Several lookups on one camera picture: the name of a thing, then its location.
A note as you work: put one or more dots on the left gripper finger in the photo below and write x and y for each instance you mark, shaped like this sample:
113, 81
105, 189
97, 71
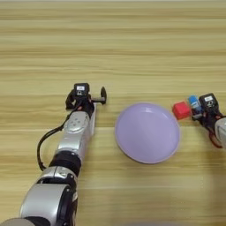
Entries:
69, 101
103, 95

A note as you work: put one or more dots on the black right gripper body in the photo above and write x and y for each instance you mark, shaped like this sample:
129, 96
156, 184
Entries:
212, 116

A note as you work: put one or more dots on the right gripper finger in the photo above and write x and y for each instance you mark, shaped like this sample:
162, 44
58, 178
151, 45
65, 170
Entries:
197, 116

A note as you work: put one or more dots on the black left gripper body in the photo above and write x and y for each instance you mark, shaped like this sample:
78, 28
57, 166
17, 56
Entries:
84, 104

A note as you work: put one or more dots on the blue glue stick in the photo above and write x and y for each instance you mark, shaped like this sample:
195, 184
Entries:
194, 103

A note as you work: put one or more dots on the red cube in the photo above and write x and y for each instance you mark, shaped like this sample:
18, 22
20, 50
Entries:
181, 110

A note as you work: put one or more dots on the purple round plate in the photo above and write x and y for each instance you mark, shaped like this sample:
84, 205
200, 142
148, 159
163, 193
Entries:
147, 132

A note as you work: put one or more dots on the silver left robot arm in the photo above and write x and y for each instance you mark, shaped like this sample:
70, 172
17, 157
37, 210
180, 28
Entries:
73, 132

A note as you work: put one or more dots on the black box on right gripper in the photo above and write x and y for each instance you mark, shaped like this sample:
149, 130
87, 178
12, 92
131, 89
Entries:
209, 101

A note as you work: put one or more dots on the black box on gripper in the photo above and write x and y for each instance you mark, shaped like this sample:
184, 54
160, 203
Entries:
209, 101
81, 89

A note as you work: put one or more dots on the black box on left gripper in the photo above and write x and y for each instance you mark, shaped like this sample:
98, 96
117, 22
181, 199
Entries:
81, 89

